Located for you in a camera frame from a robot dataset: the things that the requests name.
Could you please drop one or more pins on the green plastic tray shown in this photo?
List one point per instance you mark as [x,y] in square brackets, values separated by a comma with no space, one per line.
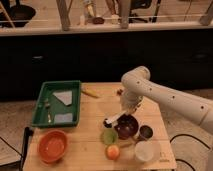
[58,104]

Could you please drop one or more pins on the green cup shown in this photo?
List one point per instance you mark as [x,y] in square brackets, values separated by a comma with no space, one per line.
[109,136]

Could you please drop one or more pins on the dark maroon bowl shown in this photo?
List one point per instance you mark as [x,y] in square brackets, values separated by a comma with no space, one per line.
[127,126]

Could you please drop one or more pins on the small dark metal cup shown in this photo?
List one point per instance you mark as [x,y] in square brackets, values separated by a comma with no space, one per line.
[145,132]

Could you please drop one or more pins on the grey cloth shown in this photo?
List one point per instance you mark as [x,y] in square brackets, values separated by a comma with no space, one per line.
[63,118]
[64,96]

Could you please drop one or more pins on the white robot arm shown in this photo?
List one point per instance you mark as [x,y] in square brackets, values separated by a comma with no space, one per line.
[137,84]

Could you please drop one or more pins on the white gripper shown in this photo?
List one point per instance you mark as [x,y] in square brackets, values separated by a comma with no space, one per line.
[130,101]

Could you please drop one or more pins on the small brown object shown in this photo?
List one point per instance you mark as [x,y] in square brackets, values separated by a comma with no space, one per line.
[119,92]

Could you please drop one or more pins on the black clamp post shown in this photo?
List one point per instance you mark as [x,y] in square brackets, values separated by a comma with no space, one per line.
[27,133]

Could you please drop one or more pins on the white dish brush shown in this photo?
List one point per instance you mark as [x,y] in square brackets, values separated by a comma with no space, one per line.
[110,120]

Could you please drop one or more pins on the white cup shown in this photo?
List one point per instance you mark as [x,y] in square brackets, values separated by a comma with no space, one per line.
[147,151]

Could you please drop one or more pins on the red orange bowl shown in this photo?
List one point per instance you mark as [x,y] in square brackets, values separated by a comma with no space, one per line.
[52,146]

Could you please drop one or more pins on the metal utensil in tray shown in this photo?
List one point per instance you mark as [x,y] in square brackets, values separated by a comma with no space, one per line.
[46,110]

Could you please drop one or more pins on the grey cloth upper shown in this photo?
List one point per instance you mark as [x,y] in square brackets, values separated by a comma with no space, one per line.
[64,96]

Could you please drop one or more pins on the orange fruit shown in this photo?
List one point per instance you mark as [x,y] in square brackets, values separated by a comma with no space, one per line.
[113,152]

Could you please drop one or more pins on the grey cloth lower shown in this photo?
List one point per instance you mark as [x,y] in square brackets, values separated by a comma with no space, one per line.
[63,118]

